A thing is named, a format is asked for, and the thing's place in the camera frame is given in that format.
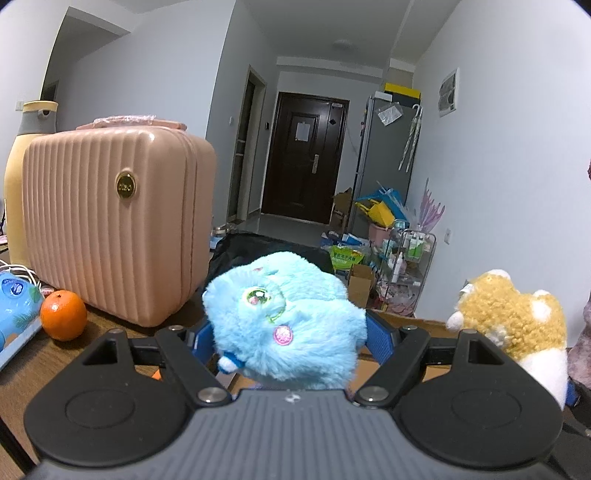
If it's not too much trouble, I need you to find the dark brown entrance door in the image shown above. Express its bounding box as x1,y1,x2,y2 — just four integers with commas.
261,91,350,227

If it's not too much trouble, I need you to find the grey refrigerator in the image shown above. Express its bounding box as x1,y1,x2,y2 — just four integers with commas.
355,95,423,232

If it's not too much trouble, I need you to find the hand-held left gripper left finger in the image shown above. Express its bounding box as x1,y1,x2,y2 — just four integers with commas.
81,323,232,407

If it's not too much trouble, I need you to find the yellow and white plush toy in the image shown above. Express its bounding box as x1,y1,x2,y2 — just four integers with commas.
445,270,570,411

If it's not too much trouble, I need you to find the small open cardboard box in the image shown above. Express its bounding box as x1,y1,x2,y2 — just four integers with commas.
347,263,377,309

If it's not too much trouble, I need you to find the green printed bag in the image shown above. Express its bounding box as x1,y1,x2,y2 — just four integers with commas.
330,244,365,272

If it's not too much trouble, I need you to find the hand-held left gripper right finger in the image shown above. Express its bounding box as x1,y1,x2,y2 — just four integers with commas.
353,310,513,409

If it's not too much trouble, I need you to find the white wall panel box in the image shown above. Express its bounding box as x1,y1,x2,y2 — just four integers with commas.
438,68,460,117

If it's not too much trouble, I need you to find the orange fruit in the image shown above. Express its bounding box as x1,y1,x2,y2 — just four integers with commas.
40,290,88,342

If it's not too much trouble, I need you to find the yellow and black box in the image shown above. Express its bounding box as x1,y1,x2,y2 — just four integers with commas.
384,83,422,104

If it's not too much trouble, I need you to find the blue tissue pack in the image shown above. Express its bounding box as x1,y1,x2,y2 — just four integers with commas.
0,271,47,370

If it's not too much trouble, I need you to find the clear folded umbrella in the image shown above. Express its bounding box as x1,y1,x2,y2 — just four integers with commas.
399,104,423,172

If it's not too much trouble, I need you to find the cream bottle with grey band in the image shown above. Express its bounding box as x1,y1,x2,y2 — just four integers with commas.
4,100,59,271

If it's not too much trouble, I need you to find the purple feather decoration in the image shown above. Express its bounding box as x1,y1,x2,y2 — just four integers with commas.
418,178,446,232

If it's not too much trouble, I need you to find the light blue plush toy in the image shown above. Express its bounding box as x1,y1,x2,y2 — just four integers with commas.
202,251,369,389

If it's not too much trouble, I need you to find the white charger cable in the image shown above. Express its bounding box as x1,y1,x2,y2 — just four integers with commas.
0,259,42,289

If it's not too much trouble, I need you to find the pink ribbed suitcase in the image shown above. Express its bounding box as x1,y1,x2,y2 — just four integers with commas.
21,115,218,329

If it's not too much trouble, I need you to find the mottled purple vase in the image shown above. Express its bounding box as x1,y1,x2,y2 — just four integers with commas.
567,298,591,391

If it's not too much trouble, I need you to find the pink bucket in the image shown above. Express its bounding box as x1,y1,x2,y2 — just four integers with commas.
368,222,398,252

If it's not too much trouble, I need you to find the wire rack cart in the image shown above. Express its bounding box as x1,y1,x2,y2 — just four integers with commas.
379,228,437,317

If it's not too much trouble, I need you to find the black bag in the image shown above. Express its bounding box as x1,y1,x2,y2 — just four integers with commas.
209,232,334,289

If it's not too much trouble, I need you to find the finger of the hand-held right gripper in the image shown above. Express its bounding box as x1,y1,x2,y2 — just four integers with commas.
564,381,585,409

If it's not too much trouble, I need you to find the brown cardboard carton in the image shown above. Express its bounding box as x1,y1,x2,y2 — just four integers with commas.
331,188,354,232

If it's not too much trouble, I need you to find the cardboard box with orange rim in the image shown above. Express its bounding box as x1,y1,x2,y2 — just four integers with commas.
152,310,462,398

